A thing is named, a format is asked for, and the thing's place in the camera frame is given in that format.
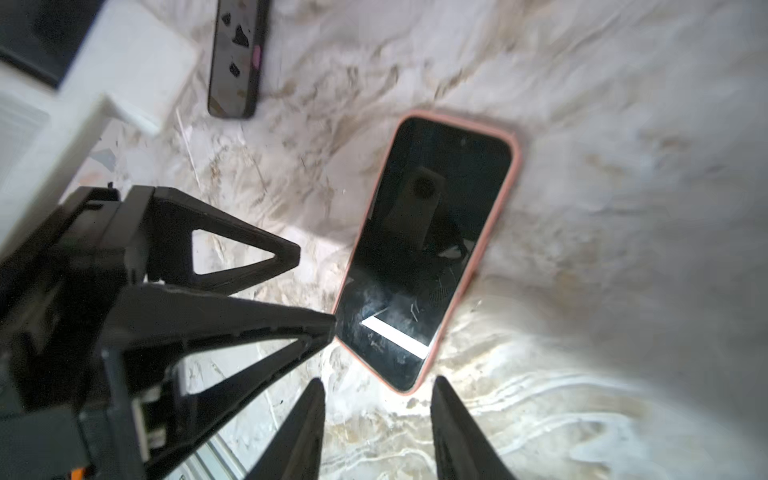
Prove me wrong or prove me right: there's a black phone case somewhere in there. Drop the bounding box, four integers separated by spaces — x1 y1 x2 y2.
207 0 272 120
334 112 520 394

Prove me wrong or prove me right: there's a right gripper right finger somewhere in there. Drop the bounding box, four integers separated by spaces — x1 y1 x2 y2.
430 376 515 480

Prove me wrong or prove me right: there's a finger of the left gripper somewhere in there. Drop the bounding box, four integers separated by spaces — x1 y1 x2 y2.
147 187 301 295
98 284 336 479

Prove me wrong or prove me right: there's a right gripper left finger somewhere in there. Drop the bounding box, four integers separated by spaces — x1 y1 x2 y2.
245 378 325 480

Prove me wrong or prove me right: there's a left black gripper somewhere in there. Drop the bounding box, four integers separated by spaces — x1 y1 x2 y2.
1 186 150 479

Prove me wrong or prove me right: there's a pink phone case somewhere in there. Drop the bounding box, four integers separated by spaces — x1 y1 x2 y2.
331 109 521 397

